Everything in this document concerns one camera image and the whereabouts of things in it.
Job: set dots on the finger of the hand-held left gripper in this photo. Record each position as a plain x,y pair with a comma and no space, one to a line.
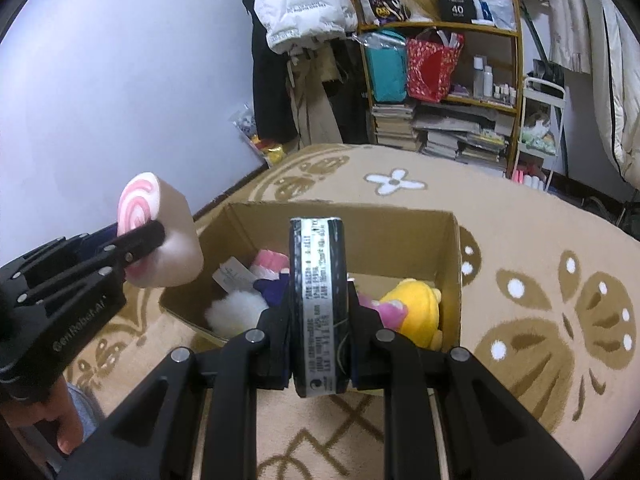
75,242
140,240

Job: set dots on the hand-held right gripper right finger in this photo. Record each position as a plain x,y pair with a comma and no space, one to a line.
367,350

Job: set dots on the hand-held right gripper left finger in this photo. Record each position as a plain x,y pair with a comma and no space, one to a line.
272,340

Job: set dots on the pink swirl roll plush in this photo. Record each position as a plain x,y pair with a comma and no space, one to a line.
170,230

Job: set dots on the white fluffy plush toy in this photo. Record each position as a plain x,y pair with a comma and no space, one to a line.
235,312

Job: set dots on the purple plush doll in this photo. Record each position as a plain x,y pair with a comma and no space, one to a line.
272,290

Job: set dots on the cardboard box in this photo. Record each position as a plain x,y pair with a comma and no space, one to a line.
400,240

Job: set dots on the person's left hand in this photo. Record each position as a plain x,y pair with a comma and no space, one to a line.
70,430

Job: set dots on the yellow plush toy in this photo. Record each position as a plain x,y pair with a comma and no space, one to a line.
415,310

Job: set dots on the person's blue jeans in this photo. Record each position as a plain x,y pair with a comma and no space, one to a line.
87,405

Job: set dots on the clear plastic bag of toys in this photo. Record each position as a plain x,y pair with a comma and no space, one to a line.
255,135

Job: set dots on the black hanging coat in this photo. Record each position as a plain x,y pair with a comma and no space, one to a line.
270,85

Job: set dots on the beige patterned rug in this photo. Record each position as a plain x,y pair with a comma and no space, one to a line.
525,220

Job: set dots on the beige hanging coats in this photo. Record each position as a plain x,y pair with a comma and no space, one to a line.
312,100

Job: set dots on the stack of books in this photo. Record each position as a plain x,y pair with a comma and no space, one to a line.
395,127

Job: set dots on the stack of magazines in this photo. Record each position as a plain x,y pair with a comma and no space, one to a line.
460,135

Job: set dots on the teal bag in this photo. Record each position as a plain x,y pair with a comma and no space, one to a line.
385,67

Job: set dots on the white trolley cart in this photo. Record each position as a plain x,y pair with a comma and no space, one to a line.
542,125

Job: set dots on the red patterned bag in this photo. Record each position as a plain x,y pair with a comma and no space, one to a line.
432,70

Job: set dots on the row of small bottles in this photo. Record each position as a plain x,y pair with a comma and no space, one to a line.
504,94

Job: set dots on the white puffer jacket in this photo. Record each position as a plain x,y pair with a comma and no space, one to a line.
305,0

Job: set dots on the white bottles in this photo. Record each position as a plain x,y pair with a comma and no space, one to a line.
482,77

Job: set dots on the black gift box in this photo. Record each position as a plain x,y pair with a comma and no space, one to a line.
455,5

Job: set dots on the white plastic bags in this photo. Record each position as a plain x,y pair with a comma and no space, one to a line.
492,0

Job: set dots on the white hanging garments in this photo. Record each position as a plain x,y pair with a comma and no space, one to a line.
600,60

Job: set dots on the yellow frame shelf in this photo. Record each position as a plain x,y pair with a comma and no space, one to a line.
515,60

